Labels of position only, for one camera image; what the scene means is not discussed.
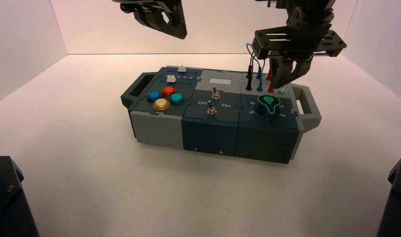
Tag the grey and teal control box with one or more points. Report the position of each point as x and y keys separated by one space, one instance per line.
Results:
x=210 y=130

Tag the teal push button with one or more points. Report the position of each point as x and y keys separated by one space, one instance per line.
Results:
x=177 y=98

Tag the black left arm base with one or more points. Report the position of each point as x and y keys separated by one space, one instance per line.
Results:
x=4 y=202

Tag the yellow push button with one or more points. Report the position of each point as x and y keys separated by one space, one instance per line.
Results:
x=161 y=104

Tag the dark rotary knob green marker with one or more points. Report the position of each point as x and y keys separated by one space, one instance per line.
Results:
x=268 y=106

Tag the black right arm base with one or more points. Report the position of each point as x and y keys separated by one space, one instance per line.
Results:
x=398 y=202

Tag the red push button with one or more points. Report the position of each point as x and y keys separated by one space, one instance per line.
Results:
x=169 y=91

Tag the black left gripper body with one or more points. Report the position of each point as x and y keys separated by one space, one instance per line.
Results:
x=131 y=4

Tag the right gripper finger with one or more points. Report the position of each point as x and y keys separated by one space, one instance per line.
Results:
x=303 y=68
x=282 y=72

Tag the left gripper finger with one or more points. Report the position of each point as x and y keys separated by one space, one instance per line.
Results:
x=179 y=19
x=151 y=21

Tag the metal toggle switch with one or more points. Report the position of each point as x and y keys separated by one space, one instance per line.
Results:
x=211 y=110
x=215 y=94

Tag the blue push button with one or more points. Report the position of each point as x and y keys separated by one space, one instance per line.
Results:
x=153 y=96

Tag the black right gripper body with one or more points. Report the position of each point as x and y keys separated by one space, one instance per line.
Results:
x=304 y=39

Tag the white slider cap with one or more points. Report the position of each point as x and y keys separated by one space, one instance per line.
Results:
x=182 y=68
x=171 y=78

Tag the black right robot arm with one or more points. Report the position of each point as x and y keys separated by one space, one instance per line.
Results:
x=311 y=4

